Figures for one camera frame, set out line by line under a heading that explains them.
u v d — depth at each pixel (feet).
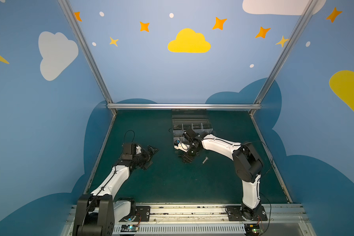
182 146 2.68
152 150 2.56
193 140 2.33
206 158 3.05
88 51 2.77
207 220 2.41
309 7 2.30
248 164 1.69
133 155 2.26
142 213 2.50
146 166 2.64
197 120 3.78
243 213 2.19
